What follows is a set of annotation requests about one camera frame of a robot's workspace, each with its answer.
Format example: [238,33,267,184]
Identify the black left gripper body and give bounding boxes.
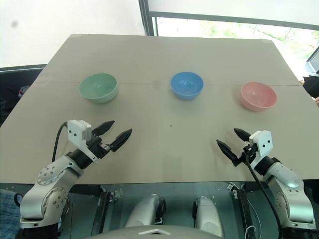
[85,134,111,160]

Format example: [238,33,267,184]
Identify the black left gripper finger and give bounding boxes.
[109,128,133,153]
[92,120,116,136]

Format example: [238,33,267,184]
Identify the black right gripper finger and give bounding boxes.
[233,128,251,143]
[216,139,241,167]

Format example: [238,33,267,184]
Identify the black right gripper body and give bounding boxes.
[238,144,257,166]

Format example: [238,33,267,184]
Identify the green plastic bowl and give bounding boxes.
[78,73,119,105]

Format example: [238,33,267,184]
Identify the pink-red plastic bowl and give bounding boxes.
[240,81,278,112]

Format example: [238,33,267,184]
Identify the silver right robot leg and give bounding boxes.
[193,196,224,238]

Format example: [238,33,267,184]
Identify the silver robot leg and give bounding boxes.
[193,196,224,238]
[124,194,166,229]

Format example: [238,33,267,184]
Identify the blue plastic bowl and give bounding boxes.
[170,71,204,101]

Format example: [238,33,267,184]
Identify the silver left robot leg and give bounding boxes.
[124,194,166,229]

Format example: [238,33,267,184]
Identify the grey robot torso top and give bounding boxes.
[93,225,220,239]

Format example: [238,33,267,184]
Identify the dark monitor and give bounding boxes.
[303,47,319,77]

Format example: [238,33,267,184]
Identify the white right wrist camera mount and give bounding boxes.
[249,130,273,169]

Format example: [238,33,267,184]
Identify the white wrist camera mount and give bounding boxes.
[249,130,273,169]
[67,119,98,164]

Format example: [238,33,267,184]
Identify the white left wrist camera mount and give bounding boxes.
[67,119,98,164]

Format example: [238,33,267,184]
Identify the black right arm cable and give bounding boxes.
[243,152,284,227]

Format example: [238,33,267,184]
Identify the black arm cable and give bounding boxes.
[243,152,284,227]
[51,121,69,162]

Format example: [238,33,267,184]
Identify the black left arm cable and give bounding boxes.
[51,121,69,162]

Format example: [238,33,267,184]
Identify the black table frame bar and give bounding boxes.
[234,184,259,239]
[91,188,112,236]

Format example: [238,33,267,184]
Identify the thin white cable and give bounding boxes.
[228,183,261,239]

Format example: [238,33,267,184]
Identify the dark window frame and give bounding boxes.
[138,0,319,37]

